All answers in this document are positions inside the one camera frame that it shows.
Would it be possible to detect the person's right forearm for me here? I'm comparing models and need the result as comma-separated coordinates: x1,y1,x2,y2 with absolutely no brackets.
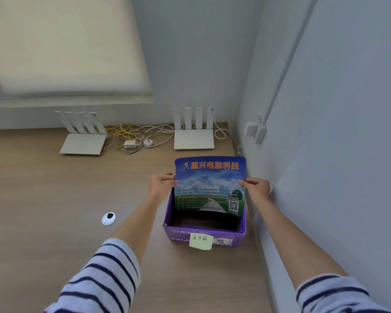
252,196,391,313

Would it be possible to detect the blue printed mouse pad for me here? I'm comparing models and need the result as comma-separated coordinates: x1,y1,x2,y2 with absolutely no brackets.
174,156,247,218

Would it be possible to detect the person's right hand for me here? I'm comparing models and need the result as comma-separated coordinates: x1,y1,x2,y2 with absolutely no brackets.
237,177,272,206

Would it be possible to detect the white wall cable conduit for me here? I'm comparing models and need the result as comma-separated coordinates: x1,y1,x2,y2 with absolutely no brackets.
258,0,320,125

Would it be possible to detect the yellow network cable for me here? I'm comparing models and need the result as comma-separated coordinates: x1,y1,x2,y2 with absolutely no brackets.
104,124,141,151

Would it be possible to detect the yellow sticky note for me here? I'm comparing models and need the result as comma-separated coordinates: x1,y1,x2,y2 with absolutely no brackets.
189,233,214,251

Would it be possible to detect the cream roller blind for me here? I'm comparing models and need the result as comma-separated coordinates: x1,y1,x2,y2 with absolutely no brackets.
0,0,154,105

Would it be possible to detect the purple cardboard box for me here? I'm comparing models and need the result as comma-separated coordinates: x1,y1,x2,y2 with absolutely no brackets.
162,188,247,248

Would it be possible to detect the thin white adapter cable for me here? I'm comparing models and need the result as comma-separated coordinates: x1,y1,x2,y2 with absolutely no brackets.
236,135,250,155

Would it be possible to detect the person's left forearm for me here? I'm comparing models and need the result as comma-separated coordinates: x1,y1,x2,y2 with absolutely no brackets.
43,194,165,313

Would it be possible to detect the white wall power adapter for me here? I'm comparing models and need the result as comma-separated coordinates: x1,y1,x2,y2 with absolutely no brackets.
254,123,268,146
243,121,259,138

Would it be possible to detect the white router with four antennas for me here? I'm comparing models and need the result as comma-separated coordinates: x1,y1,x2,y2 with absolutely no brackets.
171,106,215,151
54,111,109,156

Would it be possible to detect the person's left hand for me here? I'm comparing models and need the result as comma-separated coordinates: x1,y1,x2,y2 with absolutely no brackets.
148,173,179,204

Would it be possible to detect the white power cable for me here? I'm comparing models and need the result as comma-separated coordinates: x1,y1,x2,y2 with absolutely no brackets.
103,122,229,154

